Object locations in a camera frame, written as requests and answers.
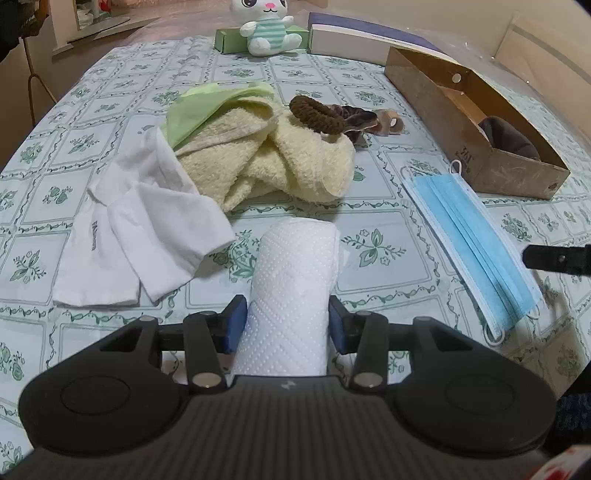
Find dark velvet scrunchie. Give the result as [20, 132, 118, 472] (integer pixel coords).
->
[325, 104, 382, 148]

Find red and white cloth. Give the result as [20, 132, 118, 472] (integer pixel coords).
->
[531, 445, 591, 480]

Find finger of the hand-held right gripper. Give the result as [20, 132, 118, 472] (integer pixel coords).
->
[522, 244, 591, 278]

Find brown cardboard box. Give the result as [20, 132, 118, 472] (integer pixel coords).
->
[384, 46, 571, 200]

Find dark grey cloth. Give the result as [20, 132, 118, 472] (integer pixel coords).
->
[478, 115, 541, 161]

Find yellow terry towel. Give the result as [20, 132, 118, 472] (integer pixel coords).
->
[173, 90, 356, 213]

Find plastic-wrapped beige board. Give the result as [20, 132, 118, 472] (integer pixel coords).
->
[494, 14, 591, 107]

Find small green box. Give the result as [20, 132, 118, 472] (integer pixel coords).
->
[213, 25, 311, 54]

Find white paper towel roll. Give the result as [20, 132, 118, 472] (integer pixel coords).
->
[231, 217, 349, 377]

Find purple and white box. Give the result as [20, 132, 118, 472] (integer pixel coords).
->
[307, 11, 458, 68]

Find blue face mask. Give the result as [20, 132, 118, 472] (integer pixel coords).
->
[401, 159, 546, 346]

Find brown fuzzy scrunchie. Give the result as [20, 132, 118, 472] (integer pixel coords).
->
[288, 95, 347, 139]

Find green floral tablecloth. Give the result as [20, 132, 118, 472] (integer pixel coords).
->
[0, 34, 591, 462]

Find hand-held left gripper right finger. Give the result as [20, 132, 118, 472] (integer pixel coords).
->
[328, 295, 478, 393]

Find beige scrunchie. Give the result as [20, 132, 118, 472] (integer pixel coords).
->
[369, 108, 403, 137]

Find light green cloth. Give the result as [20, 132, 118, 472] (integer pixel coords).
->
[165, 82, 275, 148]

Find white plush bunny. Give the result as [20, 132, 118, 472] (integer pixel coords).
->
[229, 0, 303, 57]

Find grey flat board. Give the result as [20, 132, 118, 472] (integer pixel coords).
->
[68, 17, 162, 44]

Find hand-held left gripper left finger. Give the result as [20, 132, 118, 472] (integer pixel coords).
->
[95, 295, 249, 393]

